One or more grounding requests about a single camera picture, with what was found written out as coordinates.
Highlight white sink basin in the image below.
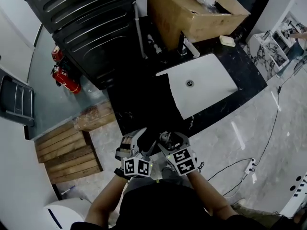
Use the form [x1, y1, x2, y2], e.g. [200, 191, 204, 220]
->
[155, 53, 239, 120]

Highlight large red fire extinguisher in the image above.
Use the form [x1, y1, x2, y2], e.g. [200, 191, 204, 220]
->
[50, 65, 82, 94]

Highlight white power strip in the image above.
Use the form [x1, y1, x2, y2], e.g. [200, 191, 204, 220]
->
[244, 158, 257, 174]

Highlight person's left hand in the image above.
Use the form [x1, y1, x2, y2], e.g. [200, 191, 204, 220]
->
[120, 136, 133, 152]

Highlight black ribbed metal appliance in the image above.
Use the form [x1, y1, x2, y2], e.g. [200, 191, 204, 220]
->
[12, 0, 128, 35]
[52, 0, 146, 91]

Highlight black tall cabinet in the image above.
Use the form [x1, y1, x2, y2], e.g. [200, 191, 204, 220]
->
[236, 0, 274, 43]

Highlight white panel with black icon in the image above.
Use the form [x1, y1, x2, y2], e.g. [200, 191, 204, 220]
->
[127, 0, 148, 16]

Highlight grey drain pipe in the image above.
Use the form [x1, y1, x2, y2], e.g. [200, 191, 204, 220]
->
[133, 2, 148, 59]

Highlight black wrist strap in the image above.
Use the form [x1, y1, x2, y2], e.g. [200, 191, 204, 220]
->
[114, 168, 130, 180]

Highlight grey metal folding rack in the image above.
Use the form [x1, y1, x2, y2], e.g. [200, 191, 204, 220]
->
[0, 75, 35, 127]

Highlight brown cardboard box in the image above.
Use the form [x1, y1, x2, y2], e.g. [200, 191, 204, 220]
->
[146, 0, 251, 51]

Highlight white curved desk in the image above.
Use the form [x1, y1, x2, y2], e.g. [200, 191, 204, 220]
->
[280, 171, 307, 218]

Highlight person's left forearm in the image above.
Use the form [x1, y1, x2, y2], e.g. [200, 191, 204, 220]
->
[84, 175, 130, 229]

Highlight person's right forearm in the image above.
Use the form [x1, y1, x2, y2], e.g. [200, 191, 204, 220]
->
[187, 170, 237, 221]

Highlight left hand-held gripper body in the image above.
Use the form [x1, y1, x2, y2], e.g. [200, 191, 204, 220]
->
[115, 148, 154, 178]

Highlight chrome faucet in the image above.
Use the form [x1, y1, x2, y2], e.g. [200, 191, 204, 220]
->
[177, 31, 201, 58]

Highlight white and blue pen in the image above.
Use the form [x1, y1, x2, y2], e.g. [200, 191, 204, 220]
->
[61, 185, 76, 196]

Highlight black power cable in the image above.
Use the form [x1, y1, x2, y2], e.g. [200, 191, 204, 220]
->
[254, 70, 298, 166]

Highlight white round bin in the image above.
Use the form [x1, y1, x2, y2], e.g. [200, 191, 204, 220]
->
[43, 197, 92, 230]

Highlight person's black shirt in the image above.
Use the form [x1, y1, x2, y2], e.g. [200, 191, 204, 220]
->
[71, 181, 264, 230]

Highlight black marble vanity counter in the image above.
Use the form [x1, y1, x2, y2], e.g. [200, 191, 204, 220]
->
[106, 15, 268, 150]

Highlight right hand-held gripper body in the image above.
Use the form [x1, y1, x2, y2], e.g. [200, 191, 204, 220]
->
[165, 142, 198, 177]

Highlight white marble pattern cabinet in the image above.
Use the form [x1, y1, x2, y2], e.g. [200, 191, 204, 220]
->
[247, 31, 292, 81]

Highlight small red fire extinguisher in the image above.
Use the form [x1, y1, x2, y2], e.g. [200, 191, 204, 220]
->
[51, 46, 64, 61]

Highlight person's grey trousers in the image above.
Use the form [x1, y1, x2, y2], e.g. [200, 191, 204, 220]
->
[124, 166, 192, 194]

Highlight wooden plank pallet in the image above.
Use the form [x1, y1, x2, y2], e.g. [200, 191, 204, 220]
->
[35, 121, 104, 184]

